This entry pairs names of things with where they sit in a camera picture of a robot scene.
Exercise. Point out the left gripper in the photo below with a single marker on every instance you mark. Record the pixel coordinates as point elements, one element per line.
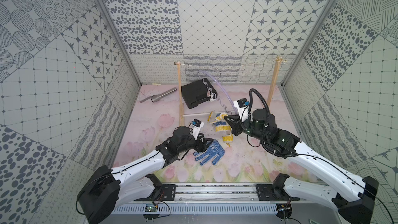
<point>201,142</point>

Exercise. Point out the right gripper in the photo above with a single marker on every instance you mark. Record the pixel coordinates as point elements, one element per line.
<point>235,124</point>

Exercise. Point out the purple wavy clothes hanger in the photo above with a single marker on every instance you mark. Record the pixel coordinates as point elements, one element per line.
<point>217,90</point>

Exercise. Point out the yellow dotted work glove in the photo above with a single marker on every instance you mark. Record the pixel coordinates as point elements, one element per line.
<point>221,127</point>

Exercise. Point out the white clothes peg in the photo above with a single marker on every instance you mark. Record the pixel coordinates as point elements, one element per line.
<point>212,95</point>

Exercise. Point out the blue dotted glove with logo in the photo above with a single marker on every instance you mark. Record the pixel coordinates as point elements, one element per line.
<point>220,117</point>

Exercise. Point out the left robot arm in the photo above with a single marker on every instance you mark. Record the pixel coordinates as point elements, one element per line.
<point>110,188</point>

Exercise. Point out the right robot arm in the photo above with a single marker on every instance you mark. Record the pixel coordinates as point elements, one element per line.
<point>352,196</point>

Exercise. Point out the blue dotted glove flat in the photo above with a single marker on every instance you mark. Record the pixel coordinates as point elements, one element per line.
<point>213,154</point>

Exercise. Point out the black plastic case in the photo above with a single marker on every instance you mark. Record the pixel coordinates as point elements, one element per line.
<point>196,93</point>

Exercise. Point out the grey metal cylinder tool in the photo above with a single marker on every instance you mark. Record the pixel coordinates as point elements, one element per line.
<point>158,97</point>

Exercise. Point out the green circuit board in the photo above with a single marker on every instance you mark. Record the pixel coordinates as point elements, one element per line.
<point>151,208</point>

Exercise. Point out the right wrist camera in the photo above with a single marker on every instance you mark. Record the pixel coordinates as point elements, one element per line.
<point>242,107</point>

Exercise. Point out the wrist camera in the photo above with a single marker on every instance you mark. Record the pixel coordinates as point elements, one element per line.
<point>242,107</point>
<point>196,127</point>

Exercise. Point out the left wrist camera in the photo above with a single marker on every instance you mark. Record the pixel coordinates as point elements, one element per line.
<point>196,127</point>

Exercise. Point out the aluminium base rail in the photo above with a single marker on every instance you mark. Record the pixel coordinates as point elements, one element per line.
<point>216,193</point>

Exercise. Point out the wooden drying rack frame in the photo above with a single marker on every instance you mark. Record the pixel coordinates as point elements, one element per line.
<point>279,60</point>

